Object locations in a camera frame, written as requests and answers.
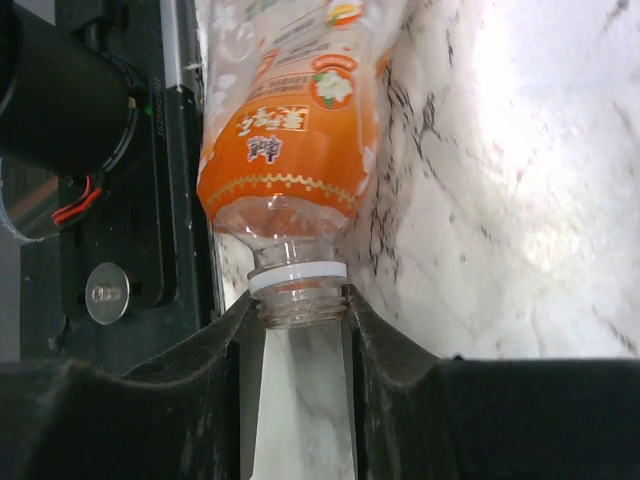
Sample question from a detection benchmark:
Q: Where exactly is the orange label bottle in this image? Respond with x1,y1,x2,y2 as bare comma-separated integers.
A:
196,1,408,329

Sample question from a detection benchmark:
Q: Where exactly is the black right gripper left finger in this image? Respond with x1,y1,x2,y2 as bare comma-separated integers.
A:
1,295,256,479

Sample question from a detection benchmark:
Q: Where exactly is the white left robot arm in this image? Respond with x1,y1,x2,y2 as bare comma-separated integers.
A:
1,1,152,178

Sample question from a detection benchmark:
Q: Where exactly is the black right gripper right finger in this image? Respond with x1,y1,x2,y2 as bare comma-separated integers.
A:
343,285,639,479

